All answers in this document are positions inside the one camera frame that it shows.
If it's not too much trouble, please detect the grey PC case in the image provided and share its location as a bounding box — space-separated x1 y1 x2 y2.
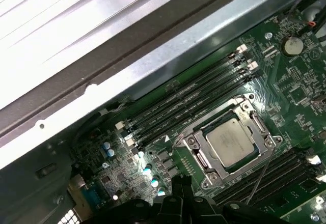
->
0 0 326 224

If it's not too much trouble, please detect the silver USB port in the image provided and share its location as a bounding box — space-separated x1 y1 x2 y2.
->
66 173 87 193

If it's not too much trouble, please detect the CPU socket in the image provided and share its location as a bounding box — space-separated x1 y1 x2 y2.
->
182 93 283 189

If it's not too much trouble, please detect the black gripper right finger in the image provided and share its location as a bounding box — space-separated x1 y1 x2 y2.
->
182 175 283 224

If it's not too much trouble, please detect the blue serial port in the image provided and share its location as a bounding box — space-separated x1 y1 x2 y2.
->
76 183 109 211

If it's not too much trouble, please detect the green motherboard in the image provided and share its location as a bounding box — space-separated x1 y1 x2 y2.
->
68 12 326 224

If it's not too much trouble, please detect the metal socket cover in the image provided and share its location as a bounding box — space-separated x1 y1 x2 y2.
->
183 99 280 184

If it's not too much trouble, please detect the round coin battery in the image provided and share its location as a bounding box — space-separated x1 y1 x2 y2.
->
280 36 304 56

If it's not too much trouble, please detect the thin metal locking lever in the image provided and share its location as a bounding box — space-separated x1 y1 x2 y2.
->
171 127 202 150
247 150 272 206

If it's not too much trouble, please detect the silver CPU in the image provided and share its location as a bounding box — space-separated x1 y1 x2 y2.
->
205 118 255 169

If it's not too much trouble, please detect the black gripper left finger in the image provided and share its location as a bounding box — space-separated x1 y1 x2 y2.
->
109 175 184 224

